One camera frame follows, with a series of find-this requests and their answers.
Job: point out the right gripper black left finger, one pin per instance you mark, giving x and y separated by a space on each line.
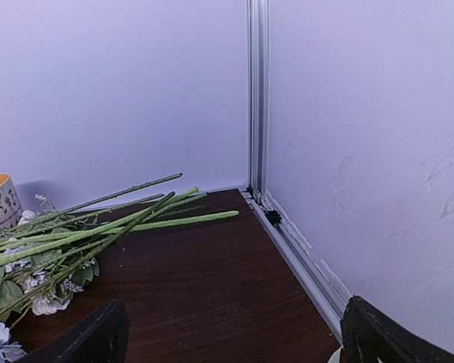
100 337

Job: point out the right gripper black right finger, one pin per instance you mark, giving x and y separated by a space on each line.
371 336

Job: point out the blue fake flower stems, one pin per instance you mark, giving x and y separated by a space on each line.
11 351

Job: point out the lilac hydrangea fake flower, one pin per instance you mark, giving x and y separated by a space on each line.
44 267

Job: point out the cream ribbon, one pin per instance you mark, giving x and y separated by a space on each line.
337 356

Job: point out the floral ceramic mug yellow inside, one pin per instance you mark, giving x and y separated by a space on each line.
10 205

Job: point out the right aluminium corner post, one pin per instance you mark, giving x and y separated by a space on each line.
258 91

